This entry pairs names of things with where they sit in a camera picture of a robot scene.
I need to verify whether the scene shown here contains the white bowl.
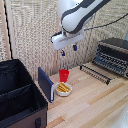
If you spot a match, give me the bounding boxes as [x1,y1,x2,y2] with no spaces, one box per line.
[54,81,74,98]

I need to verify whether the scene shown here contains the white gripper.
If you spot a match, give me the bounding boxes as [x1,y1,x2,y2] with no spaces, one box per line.
[51,28,85,57]

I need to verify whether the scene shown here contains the red plastic cup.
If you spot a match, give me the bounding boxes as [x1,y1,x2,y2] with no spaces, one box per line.
[58,68,71,84]

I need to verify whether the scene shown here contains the black vertical pole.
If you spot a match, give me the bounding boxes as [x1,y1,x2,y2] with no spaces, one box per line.
[3,0,13,61]

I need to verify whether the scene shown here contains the black wire oven tray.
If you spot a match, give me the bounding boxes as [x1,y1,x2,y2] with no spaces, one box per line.
[78,63,112,86]

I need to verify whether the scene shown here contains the yellow food pieces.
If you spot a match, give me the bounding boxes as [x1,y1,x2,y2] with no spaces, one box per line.
[56,82,71,94]

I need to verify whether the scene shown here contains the black fabric storage box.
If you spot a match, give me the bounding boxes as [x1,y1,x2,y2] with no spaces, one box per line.
[0,58,50,128]

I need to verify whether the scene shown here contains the blue flat book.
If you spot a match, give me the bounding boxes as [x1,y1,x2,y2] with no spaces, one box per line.
[37,66,56,104]

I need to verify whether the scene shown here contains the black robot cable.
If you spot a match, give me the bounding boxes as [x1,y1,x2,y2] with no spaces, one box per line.
[83,12,128,32]

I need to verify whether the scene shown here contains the black silver toaster oven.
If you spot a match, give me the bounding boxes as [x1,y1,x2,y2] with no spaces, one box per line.
[92,37,128,80]

